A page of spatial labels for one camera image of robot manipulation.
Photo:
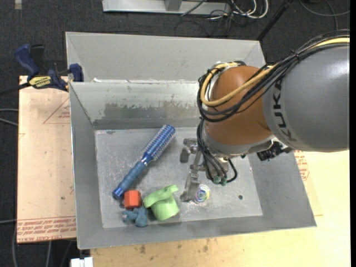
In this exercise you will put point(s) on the light green plastic cup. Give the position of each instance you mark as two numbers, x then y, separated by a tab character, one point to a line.
164	206

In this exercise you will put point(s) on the grey metal bin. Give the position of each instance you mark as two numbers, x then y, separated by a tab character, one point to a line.
167	154

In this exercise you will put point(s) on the orange-red hexagonal block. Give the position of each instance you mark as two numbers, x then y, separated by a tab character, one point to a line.
132	199

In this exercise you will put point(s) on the blue toy animal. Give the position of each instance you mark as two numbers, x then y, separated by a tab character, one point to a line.
140	218

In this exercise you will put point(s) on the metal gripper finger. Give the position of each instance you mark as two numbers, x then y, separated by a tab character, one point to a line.
189	145
192	185

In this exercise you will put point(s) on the clear iridescent ball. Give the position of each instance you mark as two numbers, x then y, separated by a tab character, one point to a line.
202	194

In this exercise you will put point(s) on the black cylinder on white bracket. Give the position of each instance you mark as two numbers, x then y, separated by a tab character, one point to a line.
267	154

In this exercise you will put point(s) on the blue round hairbrush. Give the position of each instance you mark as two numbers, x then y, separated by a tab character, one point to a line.
157	145

